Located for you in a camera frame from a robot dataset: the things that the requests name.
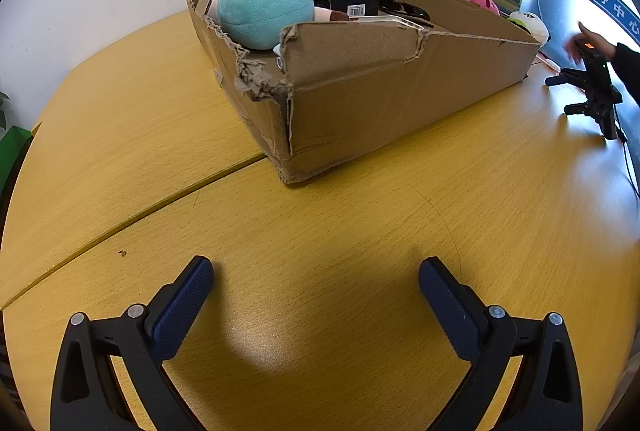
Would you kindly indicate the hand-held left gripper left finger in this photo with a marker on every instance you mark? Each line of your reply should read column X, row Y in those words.
column 180, row 306

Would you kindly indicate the black sunglasses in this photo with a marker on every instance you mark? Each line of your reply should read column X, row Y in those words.
column 400, row 6

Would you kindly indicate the brown cardboard box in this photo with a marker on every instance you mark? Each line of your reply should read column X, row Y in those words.
column 375, row 101

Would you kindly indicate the green table cloth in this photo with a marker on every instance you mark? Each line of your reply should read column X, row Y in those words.
column 12, row 146

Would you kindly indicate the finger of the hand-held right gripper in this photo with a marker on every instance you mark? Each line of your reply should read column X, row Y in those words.
column 580, row 107
column 567, row 77

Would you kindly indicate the pink plush toy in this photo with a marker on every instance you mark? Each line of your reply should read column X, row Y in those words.
column 475, row 0

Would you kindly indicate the person's right forearm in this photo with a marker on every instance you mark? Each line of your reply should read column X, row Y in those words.
column 629, row 68

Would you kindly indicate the black product box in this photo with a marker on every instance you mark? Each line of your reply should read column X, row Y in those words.
column 345, row 3

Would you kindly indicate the white panda plush toy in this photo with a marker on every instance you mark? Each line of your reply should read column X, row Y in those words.
column 530, row 23

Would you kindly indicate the person's right hand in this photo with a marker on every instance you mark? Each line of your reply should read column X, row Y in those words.
column 595, row 36

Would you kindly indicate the white phone case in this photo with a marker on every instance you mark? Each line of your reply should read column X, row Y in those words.
column 400, row 22

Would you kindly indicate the pig plush toy teal shirt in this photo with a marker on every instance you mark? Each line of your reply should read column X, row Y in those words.
column 260, row 6

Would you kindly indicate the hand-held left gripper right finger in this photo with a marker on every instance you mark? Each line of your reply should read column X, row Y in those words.
column 450, row 306

